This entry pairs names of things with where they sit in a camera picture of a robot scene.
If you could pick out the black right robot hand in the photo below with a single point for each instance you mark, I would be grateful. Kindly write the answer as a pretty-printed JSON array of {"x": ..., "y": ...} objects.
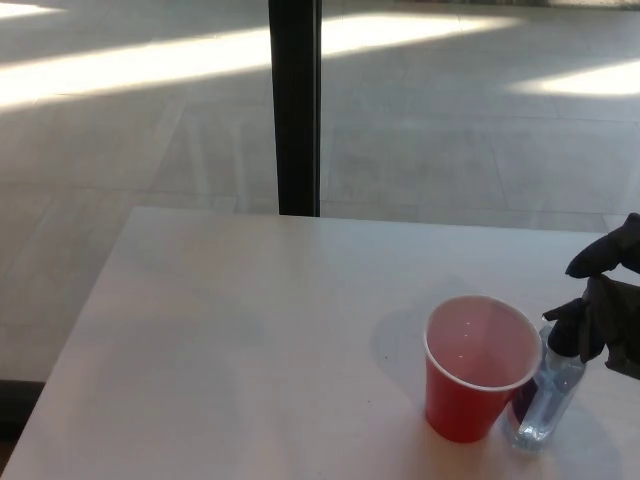
[{"x": 612, "y": 310}]

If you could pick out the black window frame post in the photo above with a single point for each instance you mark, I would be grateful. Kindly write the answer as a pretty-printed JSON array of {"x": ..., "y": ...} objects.
[{"x": 297, "y": 107}]

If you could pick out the red plastic cup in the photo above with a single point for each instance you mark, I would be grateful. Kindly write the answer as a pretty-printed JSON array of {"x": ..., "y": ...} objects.
[{"x": 460, "y": 412}]

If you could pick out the clear soap bottle black pump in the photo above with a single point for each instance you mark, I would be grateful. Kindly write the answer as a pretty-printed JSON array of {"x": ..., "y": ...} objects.
[{"x": 545, "y": 395}]

